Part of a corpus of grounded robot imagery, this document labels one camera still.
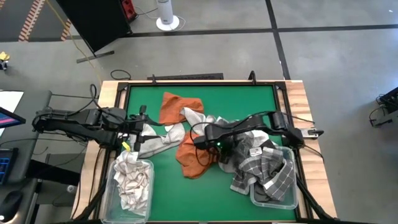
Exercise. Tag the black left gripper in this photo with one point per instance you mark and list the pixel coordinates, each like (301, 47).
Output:
(133, 127)

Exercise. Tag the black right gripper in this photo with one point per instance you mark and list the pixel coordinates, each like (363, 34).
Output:
(225, 152)

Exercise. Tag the light grey waffle towel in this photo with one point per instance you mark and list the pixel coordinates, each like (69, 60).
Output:
(161, 140)
(194, 118)

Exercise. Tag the orange towel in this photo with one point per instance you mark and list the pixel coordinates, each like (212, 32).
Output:
(192, 161)
(177, 107)

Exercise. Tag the plain white towel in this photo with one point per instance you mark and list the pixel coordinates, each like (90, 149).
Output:
(259, 136)

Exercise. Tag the dark grey checked towel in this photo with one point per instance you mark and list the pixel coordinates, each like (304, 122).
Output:
(267, 174)

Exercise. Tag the white red-striped towel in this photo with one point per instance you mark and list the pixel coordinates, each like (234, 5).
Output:
(133, 183)

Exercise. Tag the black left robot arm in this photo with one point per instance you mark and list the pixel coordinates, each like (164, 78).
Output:
(81, 121)

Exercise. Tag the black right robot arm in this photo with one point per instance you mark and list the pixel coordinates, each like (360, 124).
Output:
(248, 123)

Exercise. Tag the yellow tape tag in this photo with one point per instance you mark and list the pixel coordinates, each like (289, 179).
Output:
(126, 146)

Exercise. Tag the white paper tag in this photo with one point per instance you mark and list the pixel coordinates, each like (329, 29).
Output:
(255, 152)

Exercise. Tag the green table mat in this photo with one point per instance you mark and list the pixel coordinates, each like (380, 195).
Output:
(202, 199)

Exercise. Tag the black floor strip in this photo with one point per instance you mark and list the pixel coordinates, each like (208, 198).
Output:
(186, 76)

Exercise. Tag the clear plastic bin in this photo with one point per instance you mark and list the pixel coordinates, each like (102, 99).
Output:
(273, 203)
(109, 205)

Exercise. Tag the metal panel foot bar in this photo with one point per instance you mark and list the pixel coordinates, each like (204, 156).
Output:
(94, 57)

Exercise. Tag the small white cap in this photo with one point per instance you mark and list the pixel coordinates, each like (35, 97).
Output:
(71, 188)

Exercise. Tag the grey operator desk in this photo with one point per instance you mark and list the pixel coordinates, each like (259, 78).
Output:
(34, 102)

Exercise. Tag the white cylindrical stand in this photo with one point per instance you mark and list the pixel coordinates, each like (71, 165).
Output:
(167, 15)

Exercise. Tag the black partition panel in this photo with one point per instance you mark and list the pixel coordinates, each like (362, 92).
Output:
(93, 21)

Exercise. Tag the blue screen monitor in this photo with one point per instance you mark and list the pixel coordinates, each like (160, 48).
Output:
(11, 118)

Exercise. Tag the white paper sheet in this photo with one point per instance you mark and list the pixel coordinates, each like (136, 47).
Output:
(9, 99)

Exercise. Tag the black keyboard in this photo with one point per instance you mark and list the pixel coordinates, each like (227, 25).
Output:
(6, 166)

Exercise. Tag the black computer mouse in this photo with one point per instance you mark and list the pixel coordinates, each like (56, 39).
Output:
(11, 203)

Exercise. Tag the small yellow object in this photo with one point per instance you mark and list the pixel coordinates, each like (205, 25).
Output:
(4, 56)

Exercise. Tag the black floor equipment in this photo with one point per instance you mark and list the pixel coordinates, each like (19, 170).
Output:
(387, 107)

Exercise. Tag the black frame clamp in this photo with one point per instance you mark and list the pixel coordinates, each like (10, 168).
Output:
(252, 77)
(153, 79)

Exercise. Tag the black table frame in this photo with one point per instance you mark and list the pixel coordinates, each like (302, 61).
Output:
(217, 83)

